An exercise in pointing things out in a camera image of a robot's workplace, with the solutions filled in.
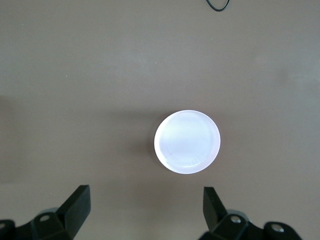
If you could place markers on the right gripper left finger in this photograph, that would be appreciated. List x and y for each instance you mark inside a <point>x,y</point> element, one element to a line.
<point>75,212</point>

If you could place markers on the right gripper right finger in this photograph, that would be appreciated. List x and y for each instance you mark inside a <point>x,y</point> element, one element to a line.
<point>215,215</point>

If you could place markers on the pink round plate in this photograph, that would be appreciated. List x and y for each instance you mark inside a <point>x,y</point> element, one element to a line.
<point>187,142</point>

